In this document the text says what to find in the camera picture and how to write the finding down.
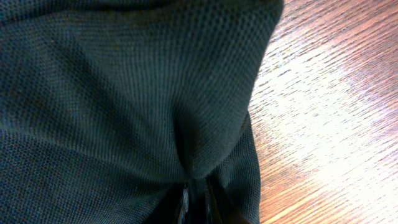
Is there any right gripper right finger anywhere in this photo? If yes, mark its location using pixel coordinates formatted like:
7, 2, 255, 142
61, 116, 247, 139
206, 180, 246, 224

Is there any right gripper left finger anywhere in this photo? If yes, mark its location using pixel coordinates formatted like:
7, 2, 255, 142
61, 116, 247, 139
173, 184, 191, 224

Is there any black t-shirt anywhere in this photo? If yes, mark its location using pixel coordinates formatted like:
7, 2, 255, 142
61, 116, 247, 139
1, 0, 284, 223

